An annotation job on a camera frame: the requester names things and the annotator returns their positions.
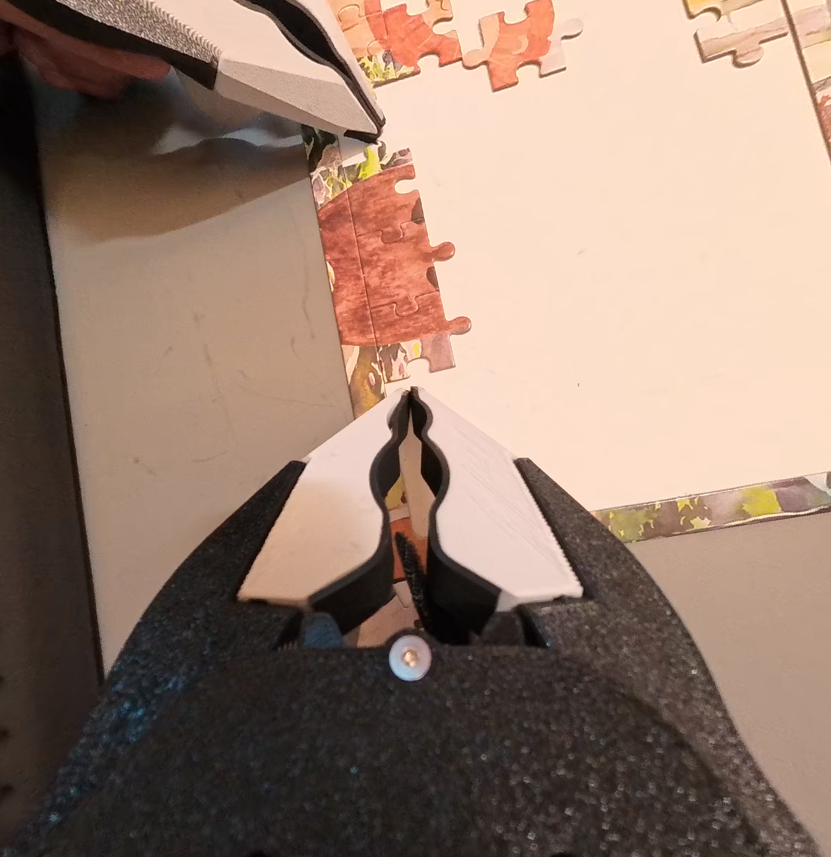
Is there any brown puzzle piece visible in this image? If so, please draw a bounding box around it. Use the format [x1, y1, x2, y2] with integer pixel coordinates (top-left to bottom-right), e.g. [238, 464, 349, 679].
[357, 228, 457, 308]
[352, 175, 426, 242]
[372, 295, 471, 376]

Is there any orange and tan puzzle piece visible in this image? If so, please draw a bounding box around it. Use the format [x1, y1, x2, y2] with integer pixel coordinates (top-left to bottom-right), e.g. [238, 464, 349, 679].
[405, 0, 457, 29]

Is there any red curl-print puzzle piece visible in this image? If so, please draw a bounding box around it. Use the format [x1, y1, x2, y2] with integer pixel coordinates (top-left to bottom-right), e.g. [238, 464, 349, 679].
[378, 10, 465, 69]

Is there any green and yellow puzzle piece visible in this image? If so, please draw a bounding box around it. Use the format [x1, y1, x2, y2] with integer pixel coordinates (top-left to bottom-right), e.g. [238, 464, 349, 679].
[349, 146, 416, 191]

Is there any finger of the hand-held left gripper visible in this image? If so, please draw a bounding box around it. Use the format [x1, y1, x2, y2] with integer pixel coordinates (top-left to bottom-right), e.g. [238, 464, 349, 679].
[280, 0, 387, 128]
[151, 0, 387, 143]

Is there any dark leafy puzzle piece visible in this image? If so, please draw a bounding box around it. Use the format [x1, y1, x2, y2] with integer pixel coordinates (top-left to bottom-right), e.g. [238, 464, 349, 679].
[358, 52, 420, 88]

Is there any yellow and grey puzzle piece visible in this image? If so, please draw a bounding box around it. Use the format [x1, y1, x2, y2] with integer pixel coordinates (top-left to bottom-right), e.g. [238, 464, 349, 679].
[683, 0, 791, 67]

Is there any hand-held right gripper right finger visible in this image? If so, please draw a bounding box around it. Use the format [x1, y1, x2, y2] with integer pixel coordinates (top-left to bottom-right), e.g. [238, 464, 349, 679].
[411, 390, 584, 640]

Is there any red and white puzzle piece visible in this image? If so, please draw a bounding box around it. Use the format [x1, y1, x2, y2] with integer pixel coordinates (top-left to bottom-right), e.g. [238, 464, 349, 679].
[461, 0, 585, 95]

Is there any cardboard puzzle frame tray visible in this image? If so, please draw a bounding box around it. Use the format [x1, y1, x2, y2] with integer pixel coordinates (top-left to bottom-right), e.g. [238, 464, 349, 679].
[302, 0, 831, 543]

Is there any person's left hand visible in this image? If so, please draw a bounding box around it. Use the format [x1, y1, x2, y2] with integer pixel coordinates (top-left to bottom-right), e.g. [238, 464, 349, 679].
[0, 17, 170, 101]

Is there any black dimpled chair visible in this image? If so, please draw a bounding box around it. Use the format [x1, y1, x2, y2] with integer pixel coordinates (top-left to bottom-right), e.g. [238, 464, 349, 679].
[0, 60, 105, 857]

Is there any grey desk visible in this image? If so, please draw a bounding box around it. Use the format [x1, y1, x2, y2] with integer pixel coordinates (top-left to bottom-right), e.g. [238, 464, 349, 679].
[34, 87, 831, 857]

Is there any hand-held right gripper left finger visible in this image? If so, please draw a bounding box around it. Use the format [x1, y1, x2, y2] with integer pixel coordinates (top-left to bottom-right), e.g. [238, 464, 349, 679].
[239, 388, 412, 644]

